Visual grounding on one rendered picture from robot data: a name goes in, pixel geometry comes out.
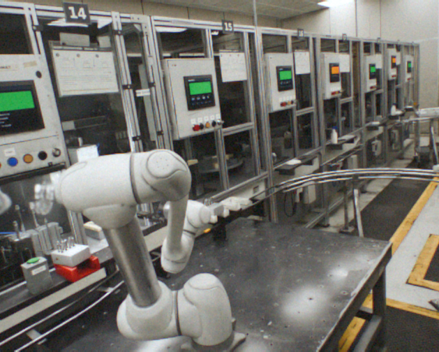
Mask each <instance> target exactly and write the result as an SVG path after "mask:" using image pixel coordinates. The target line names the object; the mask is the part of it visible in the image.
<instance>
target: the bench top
mask: <svg viewBox="0 0 439 352"><path fill-rule="evenodd" d="M292 228H294V229H292ZM225 230H226V235H227V238H228V240H229V241H227V242H224V241H220V240H214V239H213V236H214V232H211V233H209V234H208V235H205V236H204V237H201V238H200V239H199V240H198V241H196V242H194V245H193V249H192V252H191V256H190V258H189V260H188V263H187V264H186V265H185V267H184V268H183V270H182V271H181V272H179V273H176V274H175V273H170V272H168V276H170V278H169V279H164V278H162V277H158V276H157V278H158V280H159V281H161V282H163V283H164V284H165V285H166V287H167V288H168V289H170V291H179V290H181V289H183V288H184V284H185V283H186V282H187V281H188V280H189V279H190V278H192V277H194V276H196V275H198V274H211V275H213V276H215V277H216V278H217V279H219V280H220V281H221V283H222V284H223V287H224V289H225V291H226V293H227V295H228V299H229V303H230V310H231V317H233V318H235V319H236V320H237V324H236V325H235V327H233V329H232V330H233V331H235V332H240V333H243V335H245V337H246V341H245V342H243V343H241V344H240V345H238V347H237V348H236V349H235V350H233V352H324V350H325V348H326V347H327V345H328V343H330V341H331V340H332V339H333V337H334V335H335V334H336V332H337V330H338V329H339V328H340V326H341V324H342V323H343V322H344V320H345V319H346V317H347V316H348V314H349V313H350V311H351V310H352V308H353V307H354V305H355V304H356V301H357V300H358V299H359V297H360V296H361V295H362V293H363V292H364V291H365V289H366V287H367V286H368V284H369V282H370V280H371V279H372V278H373V276H374V274H375V273H376V272H377V271H378V269H379V267H380V266H381V265H382V263H383V261H384V260H385V259H386V257H387V254H388V253H389V252H390V250H391V249H392V245H393V242H388V241H383V240H378V239H373V238H369V237H361V236H356V235H348V234H342V233H334V232H329V231H324V230H316V229H311V228H302V227H298V226H289V225H285V224H279V223H276V222H271V221H262V220H257V219H249V218H244V217H239V218H237V219H235V220H233V221H231V222H230V223H229V224H228V225H226V226H225ZM291 244H293V245H292V246H290V245H291ZM334 244H336V245H334ZM271 261H274V262H271ZM118 289H119V290H120V291H119V292H118V293H116V294H111V295H110V296H109V297H106V298H105V299H104V300H103V301H101V302H100V304H99V305H97V306H95V307H94V308H93V309H90V310H89V311H88V312H87V313H85V314H83V315H82V316H81V317H79V318H77V319H75V321H73V322H71V323H69V324H68V325H66V326H64V327H63V328H61V329H59V330H57V331H55V332H53V333H52V334H51V335H48V337H46V340H47V341H46V342H44V343H42V344H40V345H38V346H39V347H41V348H42V349H43V350H44V351H46V352H181V345H182V344H183V343H185V342H187V341H189V340H190V339H191V338H192V337H185V336H178V337H173V338H169V339H161V340H155V341H145V342H140V341H135V340H132V339H128V338H126V337H124V335H123V334H121V333H120V331H119V329H118V325H117V312H118V310H119V307H120V305H121V304H122V302H123V301H124V300H125V299H126V298H127V296H128V294H129V292H128V289H127V288H126V284H122V285H121V287H120V288H118ZM105 294H107V293H105ZM105 294H103V295H101V296H100V297H98V298H96V299H95V300H92V301H91V302H88V304H87V305H85V306H83V307H81V308H79V309H78V310H76V311H73V312H72V313H70V314H68V315H67V316H65V317H63V318H61V319H59V321H57V322H55V323H53V324H52V325H49V326H48V327H46V328H44V329H43V330H40V331H38V333H39V334H41V335H44V334H45V333H46V332H48V331H50V330H51V329H53V328H55V327H57V326H58V325H61V324H62V323H64V322H66V321H68V320H69V319H70V318H72V317H73V316H76V315H77V314H79V313H80V312H82V311H84V310H85V309H86V308H88V307H90V306H92V305H93V304H94V303H95V302H96V301H97V300H99V299H100V298H102V297H103V296H104V295H105Z"/></svg>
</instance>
